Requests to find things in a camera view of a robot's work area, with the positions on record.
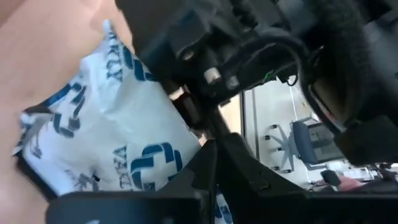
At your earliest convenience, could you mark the white bag blue logo print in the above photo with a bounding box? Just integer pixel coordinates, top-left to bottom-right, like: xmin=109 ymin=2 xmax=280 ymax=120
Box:
xmin=12 ymin=19 xmax=234 ymax=224

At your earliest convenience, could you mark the blue grey office chair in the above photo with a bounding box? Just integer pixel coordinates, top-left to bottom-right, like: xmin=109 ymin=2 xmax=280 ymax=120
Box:
xmin=264 ymin=116 xmax=346 ymax=174

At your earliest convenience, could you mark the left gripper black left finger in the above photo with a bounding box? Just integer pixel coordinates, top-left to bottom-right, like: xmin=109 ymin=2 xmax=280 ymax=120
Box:
xmin=45 ymin=139 xmax=218 ymax=224

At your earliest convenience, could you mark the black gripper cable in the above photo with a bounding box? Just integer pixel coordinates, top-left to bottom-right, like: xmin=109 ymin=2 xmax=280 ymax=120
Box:
xmin=239 ymin=27 xmax=348 ymax=135

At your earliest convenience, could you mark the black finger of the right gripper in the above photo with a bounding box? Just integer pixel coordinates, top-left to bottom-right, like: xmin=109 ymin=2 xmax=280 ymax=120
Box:
xmin=169 ymin=83 xmax=206 ymax=132

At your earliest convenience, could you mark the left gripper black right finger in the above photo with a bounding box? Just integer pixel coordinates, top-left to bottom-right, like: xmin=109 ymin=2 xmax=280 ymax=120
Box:
xmin=216 ymin=133 xmax=398 ymax=224

